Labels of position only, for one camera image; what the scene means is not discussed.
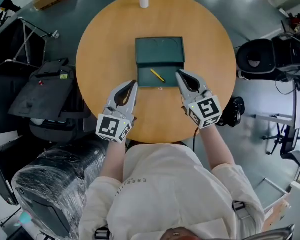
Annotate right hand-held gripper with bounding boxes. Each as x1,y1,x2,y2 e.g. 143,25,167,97
174,68,223,130

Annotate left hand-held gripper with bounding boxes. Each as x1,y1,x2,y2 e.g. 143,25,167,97
95,79,139,144

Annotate yellow utility knife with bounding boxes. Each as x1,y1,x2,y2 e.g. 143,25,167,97
150,68,167,84

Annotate dark green box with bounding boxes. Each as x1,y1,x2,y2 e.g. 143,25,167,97
134,36,186,90

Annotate person's right forearm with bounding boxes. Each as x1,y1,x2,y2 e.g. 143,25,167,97
198,122,236,172

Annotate person's left forearm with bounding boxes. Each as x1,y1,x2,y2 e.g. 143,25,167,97
99,136,127,183

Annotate black device on floor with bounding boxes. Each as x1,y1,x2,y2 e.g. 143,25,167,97
215,96,246,128

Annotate black office chair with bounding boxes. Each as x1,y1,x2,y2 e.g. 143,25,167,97
235,35,300,82

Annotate person's white sweatshirt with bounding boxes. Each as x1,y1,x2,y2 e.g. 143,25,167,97
78,142,266,240

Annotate plastic-wrapped black chair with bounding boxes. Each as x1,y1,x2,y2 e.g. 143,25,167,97
11,140,109,240

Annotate black folding cart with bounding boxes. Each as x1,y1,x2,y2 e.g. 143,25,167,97
0,17,60,73

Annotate grey swivel chair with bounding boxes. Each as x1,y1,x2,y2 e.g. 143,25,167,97
279,147,300,175

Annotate grey drawer with wooden front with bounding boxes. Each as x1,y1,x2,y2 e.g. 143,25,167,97
252,177,292,233

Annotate black suitcase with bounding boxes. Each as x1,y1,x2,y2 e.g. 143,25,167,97
0,142,21,207

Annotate teal small object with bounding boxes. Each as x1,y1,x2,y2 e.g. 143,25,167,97
13,209,34,228

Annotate black cable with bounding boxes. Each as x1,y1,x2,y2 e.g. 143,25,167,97
191,125,200,153

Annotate white metal desk frame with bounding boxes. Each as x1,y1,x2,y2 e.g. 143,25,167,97
249,78,300,156

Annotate black strap buckle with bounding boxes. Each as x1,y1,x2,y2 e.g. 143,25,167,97
94,226,112,240
231,199,246,213

